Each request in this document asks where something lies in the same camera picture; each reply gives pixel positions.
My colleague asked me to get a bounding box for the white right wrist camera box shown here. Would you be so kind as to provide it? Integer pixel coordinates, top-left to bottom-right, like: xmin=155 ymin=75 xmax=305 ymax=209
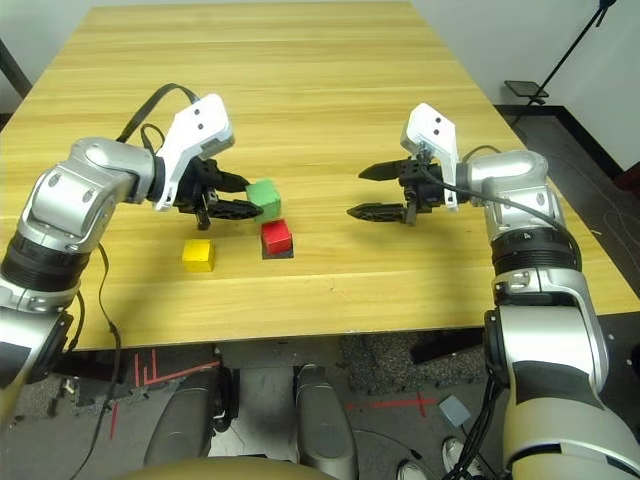
xmin=400 ymin=102 xmax=461 ymax=212

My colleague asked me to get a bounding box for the black tripod stand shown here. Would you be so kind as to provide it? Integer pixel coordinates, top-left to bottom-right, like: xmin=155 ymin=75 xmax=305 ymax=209
xmin=512 ymin=0 xmax=621 ymax=126

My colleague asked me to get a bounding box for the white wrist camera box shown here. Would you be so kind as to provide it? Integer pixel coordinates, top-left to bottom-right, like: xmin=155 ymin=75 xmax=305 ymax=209
xmin=400 ymin=102 xmax=461 ymax=212
xmin=151 ymin=93 xmax=236 ymax=212

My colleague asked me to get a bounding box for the black floor panel with screws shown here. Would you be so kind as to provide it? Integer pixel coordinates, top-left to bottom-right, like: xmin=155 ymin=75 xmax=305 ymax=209
xmin=594 ymin=309 xmax=640 ymax=451

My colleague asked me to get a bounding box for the black right camera cable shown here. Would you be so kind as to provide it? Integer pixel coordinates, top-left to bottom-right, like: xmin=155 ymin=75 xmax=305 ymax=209
xmin=419 ymin=144 xmax=577 ymax=247

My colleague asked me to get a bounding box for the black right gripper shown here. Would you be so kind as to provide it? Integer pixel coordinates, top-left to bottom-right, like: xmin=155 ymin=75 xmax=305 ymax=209
xmin=346 ymin=157 xmax=449 ymax=227

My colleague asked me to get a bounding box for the green wooden block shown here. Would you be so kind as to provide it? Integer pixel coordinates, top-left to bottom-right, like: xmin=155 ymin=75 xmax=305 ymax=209
xmin=245 ymin=178 xmax=282 ymax=224

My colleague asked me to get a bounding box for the grey metal base plate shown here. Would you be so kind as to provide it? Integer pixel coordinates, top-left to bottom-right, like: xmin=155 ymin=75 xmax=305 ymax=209
xmin=208 ymin=367 xmax=301 ymax=459

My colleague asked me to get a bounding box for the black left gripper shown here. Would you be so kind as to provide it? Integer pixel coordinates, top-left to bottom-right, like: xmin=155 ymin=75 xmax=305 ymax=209
xmin=174 ymin=157 xmax=262 ymax=232

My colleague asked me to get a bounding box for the yellow wooden block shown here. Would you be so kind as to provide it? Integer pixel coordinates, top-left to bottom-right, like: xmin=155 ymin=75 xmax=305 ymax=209
xmin=181 ymin=238 xmax=217 ymax=273

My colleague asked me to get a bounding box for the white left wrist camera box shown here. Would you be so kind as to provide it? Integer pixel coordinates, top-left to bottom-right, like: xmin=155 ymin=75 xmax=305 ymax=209
xmin=151 ymin=93 xmax=236 ymax=212

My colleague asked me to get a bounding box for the dark red floor object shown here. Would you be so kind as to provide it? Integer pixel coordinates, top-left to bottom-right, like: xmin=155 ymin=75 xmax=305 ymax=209
xmin=613 ymin=167 xmax=640 ymax=194

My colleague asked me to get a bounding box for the speckled rubber floor mat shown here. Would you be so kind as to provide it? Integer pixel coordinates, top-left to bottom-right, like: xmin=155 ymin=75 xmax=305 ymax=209
xmin=339 ymin=333 xmax=489 ymax=396

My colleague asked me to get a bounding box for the white sneaker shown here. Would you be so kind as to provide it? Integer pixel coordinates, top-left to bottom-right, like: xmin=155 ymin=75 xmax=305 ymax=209
xmin=396 ymin=459 xmax=429 ymax=480
xmin=442 ymin=436 xmax=484 ymax=480

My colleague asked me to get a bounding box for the black left camera cable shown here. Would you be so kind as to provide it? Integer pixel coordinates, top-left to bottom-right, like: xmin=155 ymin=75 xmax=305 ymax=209
xmin=115 ymin=83 xmax=201 ymax=151

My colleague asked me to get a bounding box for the black cable bundle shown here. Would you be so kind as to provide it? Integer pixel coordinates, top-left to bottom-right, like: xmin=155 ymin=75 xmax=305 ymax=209
xmin=452 ymin=369 xmax=506 ymax=480

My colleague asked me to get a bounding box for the grey robot left leg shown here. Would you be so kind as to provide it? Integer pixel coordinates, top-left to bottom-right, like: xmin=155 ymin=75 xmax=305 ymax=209
xmin=143 ymin=372 xmax=234 ymax=469

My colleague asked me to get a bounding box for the red wooden block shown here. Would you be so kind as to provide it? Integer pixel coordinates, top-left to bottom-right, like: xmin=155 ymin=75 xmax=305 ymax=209
xmin=260 ymin=218 xmax=294 ymax=255

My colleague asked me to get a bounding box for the grey robot right leg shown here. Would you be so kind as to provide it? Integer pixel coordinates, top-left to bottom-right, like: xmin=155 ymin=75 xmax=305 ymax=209
xmin=294 ymin=363 xmax=359 ymax=480

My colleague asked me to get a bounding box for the grey robot leg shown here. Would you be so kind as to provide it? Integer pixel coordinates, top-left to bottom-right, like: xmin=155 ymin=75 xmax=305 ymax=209
xmin=294 ymin=363 xmax=359 ymax=480
xmin=143 ymin=372 xmax=234 ymax=469

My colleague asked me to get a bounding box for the thin black hanging cable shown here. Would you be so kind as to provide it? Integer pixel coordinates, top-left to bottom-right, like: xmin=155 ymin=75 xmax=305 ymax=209
xmin=69 ymin=242 xmax=124 ymax=480

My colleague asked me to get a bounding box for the black flat tray plate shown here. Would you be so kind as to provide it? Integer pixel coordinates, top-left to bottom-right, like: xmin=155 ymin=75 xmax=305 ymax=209
xmin=503 ymin=79 xmax=550 ymax=106

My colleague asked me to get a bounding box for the black camera cable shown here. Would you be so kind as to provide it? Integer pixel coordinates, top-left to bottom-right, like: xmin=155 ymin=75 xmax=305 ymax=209
xmin=115 ymin=83 xmax=201 ymax=151
xmin=419 ymin=144 xmax=577 ymax=247

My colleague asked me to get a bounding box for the olive robot torso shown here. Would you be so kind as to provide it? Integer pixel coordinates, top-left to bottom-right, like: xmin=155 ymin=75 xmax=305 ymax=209
xmin=117 ymin=455 xmax=321 ymax=480

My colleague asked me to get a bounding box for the grey blue small box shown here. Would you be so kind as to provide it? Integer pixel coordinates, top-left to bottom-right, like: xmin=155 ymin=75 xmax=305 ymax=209
xmin=438 ymin=394 xmax=472 ymax=427

